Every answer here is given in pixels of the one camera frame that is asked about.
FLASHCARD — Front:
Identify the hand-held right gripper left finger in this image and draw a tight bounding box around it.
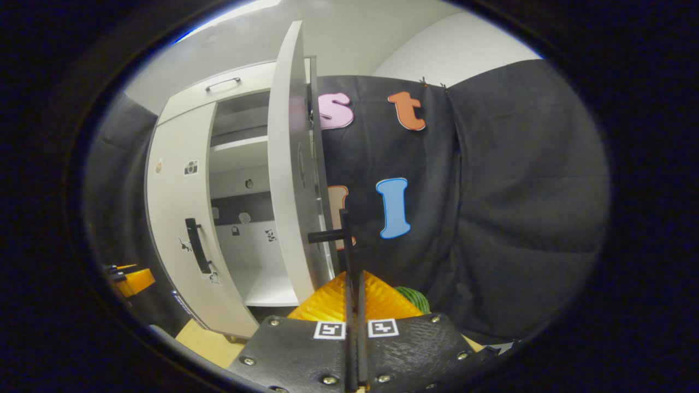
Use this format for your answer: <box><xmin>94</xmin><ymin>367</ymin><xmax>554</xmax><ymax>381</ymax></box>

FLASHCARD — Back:
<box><xmin>227</xmin><ymin>270</ymin><xmax>357</xmax><ymax>393</ymax></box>

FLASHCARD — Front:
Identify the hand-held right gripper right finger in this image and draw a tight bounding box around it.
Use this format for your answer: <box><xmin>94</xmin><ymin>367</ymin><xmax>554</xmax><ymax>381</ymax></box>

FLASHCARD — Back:
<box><xmin>357</xmin><ymin>270</ymin><xmax>492</xmax><ymax>393</ymax></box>

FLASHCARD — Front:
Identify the black door handle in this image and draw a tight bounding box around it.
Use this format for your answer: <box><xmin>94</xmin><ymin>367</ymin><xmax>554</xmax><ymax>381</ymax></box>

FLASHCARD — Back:
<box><xmin>185</xmin><ymin>218</ymin><xmax>212</xmax><ymax>275</ymax></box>
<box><xmin>307</xmin><ymin>209</ymin><xmax>353</xmax><ymax>276</ymax></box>

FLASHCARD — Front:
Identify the camera sticker cabinet door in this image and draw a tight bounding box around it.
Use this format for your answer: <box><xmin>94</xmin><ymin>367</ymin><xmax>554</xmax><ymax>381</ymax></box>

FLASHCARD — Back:
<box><xmin>145</xmin><ymin>101</ymin><xmax>260</xmax><ymax>339</ymax></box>

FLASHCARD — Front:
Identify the white double-door shoe cabinet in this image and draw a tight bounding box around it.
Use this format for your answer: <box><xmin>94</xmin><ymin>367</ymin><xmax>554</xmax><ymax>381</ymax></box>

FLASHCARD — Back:
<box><xmin>143</xmin><ymin>55</ymin><xmax>340</xmax><ymax>340</ymax></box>

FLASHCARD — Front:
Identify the headphone sticker cabinet door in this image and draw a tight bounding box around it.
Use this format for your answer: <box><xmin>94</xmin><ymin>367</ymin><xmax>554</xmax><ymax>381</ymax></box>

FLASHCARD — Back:
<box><xmin>268</xmin><ymin>21</ymin><xmax>336</xmax><ymax>305</ymax></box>

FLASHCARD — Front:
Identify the white inner cabinet shelf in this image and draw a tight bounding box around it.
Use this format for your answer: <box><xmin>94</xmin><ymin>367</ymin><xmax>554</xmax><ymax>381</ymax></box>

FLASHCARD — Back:
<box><xmin>210</xmin><ymin>135</ymin><xmax>271</xmax><ymax>153</ymax></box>

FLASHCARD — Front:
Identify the white cabinet drawer front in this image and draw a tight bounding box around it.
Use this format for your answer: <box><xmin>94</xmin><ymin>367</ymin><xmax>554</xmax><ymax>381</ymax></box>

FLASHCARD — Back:
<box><xmin>158</xmin><ymin>60</ymin><xmax>279</xmax><ymax>126</ymax></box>

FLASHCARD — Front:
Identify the striped watermelon half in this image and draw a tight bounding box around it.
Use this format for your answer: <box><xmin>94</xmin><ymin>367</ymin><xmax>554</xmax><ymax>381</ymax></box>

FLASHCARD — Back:
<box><xmin>394</xmin><ymin>286</ymin><xmax>432</xmax><ymax>315</ymax></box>

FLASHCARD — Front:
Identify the black backdrop cloth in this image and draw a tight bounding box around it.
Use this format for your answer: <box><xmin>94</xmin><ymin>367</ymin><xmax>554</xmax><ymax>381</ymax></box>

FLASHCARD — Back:
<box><xmin>311</xmin><ymin>59</ymin><xmax>611</xmax><ymax>347</ymax></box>
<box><xmin>85</xmin><ymin>93</ymin><xmax>159</xmax><ymax>334</ymax></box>

